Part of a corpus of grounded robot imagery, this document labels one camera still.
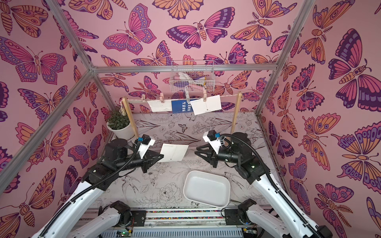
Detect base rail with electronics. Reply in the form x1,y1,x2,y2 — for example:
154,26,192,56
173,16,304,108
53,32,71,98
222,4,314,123
99,208,269,238

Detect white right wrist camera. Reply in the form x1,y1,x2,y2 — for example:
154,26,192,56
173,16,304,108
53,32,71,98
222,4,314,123
203,130,224,154

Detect blue postcard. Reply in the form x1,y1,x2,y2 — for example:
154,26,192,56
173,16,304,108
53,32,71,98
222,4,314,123
171,100,193,114

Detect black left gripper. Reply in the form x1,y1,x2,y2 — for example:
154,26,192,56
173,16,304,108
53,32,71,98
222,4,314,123
116,150,164,174

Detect grey clothespin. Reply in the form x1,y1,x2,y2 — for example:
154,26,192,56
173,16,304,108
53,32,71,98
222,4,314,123
184,86,190,104

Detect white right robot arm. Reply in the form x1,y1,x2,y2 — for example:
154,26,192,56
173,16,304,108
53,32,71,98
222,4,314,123
195,130,332,238

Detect wooden drying rack frame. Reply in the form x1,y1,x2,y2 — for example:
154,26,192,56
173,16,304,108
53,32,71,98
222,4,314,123
119,92,243,137

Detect potted green plant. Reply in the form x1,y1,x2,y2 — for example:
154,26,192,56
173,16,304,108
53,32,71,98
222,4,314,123
106,110,135,140

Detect aluminium frame profiles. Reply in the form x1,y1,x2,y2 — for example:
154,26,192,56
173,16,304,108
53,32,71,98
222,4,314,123
1,1,315,192

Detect white postcard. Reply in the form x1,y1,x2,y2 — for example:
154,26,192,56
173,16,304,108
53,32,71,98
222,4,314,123
158,144,189,163
148,100,172,113
190,95,222,116

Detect white wire basket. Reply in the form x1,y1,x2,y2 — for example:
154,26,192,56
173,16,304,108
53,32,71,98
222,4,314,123
168,59,215,93

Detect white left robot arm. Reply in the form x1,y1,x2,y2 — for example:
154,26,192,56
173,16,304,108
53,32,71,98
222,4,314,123
34,134,164,238

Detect white plastic tray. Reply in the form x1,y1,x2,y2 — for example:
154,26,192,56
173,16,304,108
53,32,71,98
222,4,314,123
183,171,231,209

